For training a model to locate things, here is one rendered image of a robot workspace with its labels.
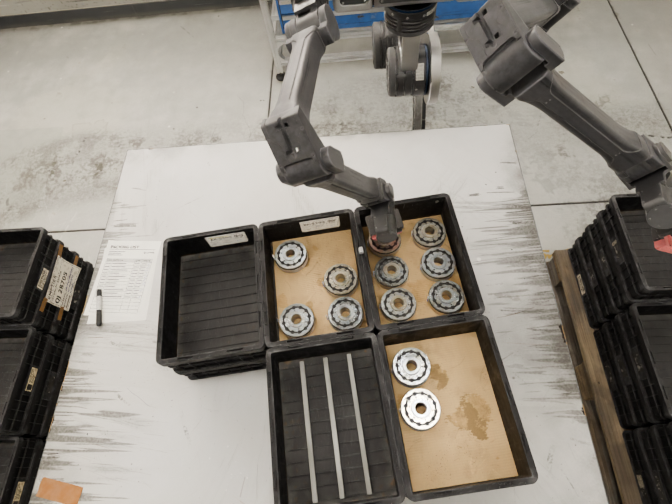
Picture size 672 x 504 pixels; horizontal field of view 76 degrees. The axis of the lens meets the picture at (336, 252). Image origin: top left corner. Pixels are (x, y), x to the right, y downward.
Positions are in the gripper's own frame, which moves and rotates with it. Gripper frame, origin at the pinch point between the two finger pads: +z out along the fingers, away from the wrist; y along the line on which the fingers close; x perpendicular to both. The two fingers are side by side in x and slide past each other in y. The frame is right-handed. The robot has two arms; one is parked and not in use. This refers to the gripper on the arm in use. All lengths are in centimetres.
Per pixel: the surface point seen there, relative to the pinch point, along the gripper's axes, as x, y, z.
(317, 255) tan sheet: 1.3, -21.8, 3.8
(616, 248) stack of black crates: -11, 89, 37
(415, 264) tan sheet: -10.2, 7.0, 4.1
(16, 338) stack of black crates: 21, -156, 47
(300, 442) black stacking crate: -51, -38, 3
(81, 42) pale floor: 280, -164, 90
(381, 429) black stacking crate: -53, -16, 3
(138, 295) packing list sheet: 10, -87, 16
